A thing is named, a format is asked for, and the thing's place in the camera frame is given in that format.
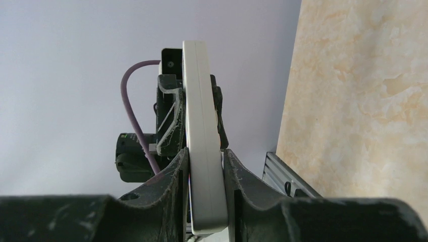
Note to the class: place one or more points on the white remote control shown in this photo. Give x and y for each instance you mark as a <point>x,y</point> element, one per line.
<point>207,190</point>

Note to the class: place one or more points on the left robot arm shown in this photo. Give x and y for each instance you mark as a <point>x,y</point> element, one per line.
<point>131,162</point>

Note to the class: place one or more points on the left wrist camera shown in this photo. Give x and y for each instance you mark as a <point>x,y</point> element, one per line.
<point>171,62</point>

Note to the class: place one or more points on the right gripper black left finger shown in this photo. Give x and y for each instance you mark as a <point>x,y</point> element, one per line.
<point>154,211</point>

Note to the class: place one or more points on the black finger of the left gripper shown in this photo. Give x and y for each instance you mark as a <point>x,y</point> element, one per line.
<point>170,115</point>

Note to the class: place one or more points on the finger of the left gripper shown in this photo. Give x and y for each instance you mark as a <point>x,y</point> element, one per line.
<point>218,102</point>

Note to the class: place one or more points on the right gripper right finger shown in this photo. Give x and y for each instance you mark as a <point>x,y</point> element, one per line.
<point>258,212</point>

